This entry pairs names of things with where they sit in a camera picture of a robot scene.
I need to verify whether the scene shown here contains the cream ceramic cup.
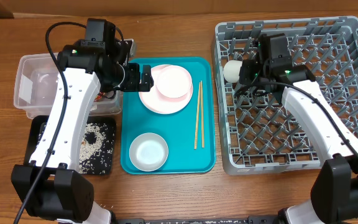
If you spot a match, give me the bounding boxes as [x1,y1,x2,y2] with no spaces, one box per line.
[223,60,242,83]

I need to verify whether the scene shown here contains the large white plate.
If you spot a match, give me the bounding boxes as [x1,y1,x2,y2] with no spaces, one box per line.
[139,64,193,114]

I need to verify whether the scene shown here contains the small pink bowl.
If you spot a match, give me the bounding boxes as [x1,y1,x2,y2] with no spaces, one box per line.
[157,65,192,98]

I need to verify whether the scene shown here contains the grey bowl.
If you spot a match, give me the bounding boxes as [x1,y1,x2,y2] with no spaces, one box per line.
[129,133,169,172]

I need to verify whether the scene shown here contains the rice and food scraps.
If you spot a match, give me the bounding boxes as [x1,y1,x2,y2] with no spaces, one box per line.
[29,118,116,175]

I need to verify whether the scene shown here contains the red foil snack wrapper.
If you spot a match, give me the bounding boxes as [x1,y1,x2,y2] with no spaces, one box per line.
[94,92,107,102]

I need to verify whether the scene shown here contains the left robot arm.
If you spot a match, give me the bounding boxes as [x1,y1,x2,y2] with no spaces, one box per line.
[11,18,154,223]

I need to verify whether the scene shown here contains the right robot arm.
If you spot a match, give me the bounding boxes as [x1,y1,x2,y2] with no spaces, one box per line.
[234,34,358,223]

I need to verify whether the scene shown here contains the grey dishwasher rack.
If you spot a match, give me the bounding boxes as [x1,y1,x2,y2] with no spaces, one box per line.
[212,16,358,175]

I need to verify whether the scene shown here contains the teal serving tray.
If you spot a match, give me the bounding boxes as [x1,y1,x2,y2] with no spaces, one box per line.
[121,57,216,175]

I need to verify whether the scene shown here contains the black plastic tray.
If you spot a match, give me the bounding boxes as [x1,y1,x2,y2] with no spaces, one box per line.
[24,115,116,175]

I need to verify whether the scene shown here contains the clear plastic storage bin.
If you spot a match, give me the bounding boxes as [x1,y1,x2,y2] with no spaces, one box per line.
[14,54,122,119]

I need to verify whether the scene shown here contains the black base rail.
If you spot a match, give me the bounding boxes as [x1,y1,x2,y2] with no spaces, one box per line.
[117,215,283,224]

